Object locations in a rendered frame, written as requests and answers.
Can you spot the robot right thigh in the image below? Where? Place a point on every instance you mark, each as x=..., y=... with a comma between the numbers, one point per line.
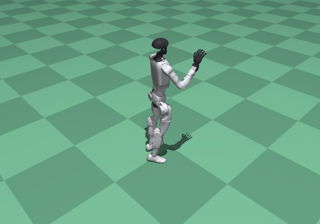
x=165, y=118

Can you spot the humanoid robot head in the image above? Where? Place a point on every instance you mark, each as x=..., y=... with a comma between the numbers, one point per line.
x=160, y=43

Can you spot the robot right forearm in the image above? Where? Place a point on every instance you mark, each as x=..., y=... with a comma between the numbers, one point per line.
x=188, y=77

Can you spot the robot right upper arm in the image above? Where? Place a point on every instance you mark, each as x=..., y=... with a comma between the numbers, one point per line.
x=168, y=71

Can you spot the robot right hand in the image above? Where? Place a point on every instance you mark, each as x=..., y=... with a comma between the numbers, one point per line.
x=198, y=58

